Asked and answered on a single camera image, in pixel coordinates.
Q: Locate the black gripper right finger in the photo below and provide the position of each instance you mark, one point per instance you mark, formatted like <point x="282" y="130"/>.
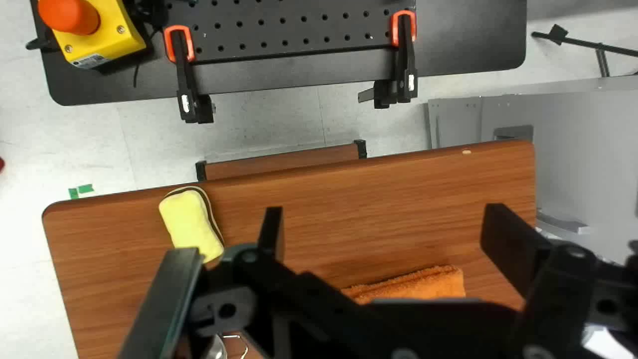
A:
<point x="515" y="245"/>

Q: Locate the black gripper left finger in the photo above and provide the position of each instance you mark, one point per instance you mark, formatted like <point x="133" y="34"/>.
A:
<point x="272" y="232"/>

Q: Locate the small metal pot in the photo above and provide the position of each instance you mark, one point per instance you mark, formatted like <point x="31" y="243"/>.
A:
<point x="230" y="347"/>

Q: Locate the wooden table lower board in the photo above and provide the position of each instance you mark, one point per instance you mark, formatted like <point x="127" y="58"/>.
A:
<point x="280" y="162"/>

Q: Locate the folded orange cloth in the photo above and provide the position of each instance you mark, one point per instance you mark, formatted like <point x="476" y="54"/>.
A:
<point x="420" y="281"/>

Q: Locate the brown wooden table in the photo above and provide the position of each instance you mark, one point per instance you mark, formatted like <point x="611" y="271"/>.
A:
<point x="386" y="212"/>

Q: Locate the black base table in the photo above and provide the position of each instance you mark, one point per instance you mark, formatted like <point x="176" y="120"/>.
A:
<point x="300" y="72"/>

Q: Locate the orange black bar clamp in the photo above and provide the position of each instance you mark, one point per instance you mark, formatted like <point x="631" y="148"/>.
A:
<point x="188" y="72"/>
<point x="402" y="66"/>

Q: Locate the green floor tape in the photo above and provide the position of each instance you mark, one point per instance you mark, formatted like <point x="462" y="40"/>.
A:
<point x="81" y="190"/>

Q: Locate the black perforated breadboard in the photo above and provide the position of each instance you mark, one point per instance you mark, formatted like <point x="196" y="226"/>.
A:
<point x="292" y="26"/>

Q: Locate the yellow emergency stop box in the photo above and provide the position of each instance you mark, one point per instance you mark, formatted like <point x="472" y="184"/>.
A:
<point x="101" y="32"/>

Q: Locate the black camera tripod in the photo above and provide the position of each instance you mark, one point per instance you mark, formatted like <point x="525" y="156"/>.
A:
<point x="585" y="42"/>

